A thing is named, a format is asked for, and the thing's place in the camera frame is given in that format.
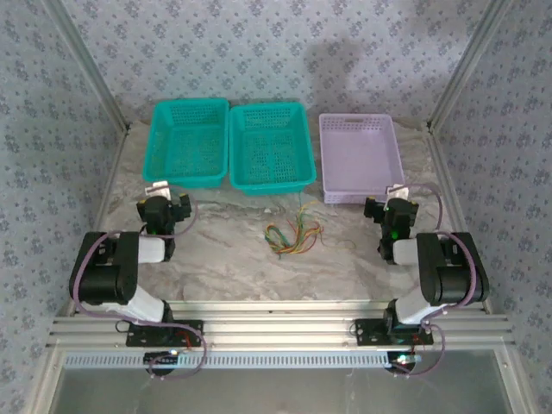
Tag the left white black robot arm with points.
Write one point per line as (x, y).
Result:
(108, 280)

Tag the teal perforated plastic basket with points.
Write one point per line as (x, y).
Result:
(185, 146)
(271, 151)

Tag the lavender plastic basket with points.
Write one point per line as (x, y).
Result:
(362, 159)

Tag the small black controller board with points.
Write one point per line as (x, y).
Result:
(403, 359)
(161, 358)

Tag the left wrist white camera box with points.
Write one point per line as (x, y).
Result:
(158, 190)

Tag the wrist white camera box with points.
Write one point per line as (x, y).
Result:
(397, 191)
(158, 190)

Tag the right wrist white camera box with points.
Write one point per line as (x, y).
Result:
(397, 191)

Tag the aluminium side rail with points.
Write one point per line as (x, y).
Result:
(109, 181)
(456, 215)

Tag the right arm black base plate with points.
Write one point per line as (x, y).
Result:
(366, 332)

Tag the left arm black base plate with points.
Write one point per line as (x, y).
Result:
(190, 332)

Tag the aluminium front rail frame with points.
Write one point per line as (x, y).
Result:
(280, 328)

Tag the aluminium frame post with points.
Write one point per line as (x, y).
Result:
(470, 64)
(86, 64)

